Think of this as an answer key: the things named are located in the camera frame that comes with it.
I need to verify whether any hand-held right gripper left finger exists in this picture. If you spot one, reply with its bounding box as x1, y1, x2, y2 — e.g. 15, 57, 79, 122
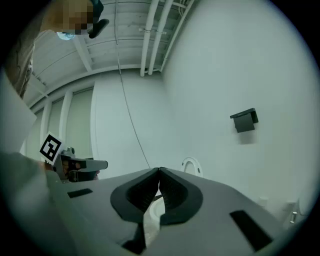
47, 167, 161, 256

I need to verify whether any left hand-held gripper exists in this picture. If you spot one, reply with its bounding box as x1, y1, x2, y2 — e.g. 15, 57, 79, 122
39, 131, 109, 184

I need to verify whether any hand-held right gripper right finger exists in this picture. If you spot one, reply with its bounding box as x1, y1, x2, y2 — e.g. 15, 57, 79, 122
147, 166, 288, 256

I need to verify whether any person's left forearm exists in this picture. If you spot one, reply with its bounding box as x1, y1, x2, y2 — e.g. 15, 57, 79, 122
36, 159, 55, 174

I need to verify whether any white toilet bowl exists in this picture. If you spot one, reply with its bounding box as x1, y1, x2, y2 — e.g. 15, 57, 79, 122
148, 198, 165, 225

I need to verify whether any black wall-mounted box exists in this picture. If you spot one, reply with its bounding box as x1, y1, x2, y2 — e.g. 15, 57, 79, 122
229, 107, 259, 134

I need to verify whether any person's left hand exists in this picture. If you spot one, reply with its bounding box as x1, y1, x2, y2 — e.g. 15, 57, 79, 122
62, 159, 82, 175

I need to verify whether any white ceramic fixture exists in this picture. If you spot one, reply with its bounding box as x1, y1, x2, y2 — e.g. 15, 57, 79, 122
282, 197, 311, 230

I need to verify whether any grey-brown printed t-shirt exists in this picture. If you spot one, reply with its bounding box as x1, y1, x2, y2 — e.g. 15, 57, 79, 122
4, 29, 35, 99

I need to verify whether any blue face mask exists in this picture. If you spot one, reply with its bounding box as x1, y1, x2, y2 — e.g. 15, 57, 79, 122
56, 31, 76, 41

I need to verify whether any white ceiling pipe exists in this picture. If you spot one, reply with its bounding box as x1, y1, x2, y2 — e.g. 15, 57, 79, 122
147, 0, 174, 76
159, 0, 196, 73
139, 0, 160, 77

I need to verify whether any person's head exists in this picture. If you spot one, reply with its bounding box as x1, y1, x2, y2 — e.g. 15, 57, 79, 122
41, 0, 95, 36

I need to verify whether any thin white cable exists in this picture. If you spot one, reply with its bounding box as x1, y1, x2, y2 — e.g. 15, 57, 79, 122
115, 0, 151, 169

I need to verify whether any black head-worn camera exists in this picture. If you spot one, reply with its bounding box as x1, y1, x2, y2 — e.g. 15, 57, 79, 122
88, 0, 110, 39

